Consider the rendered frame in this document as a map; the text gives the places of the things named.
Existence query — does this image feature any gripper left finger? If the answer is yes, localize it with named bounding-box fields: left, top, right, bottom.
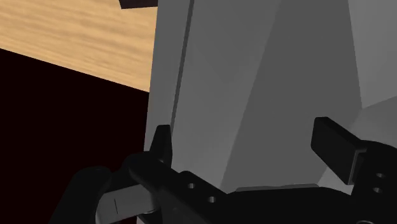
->
left=49, top=124, right=229, bottom=224

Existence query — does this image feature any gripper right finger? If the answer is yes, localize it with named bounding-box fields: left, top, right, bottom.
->
left=310, top=116, right=397, bottom=224

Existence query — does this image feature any grey furniture block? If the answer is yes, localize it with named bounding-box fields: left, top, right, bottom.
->
left=143, top=0, right=397, bottom=195

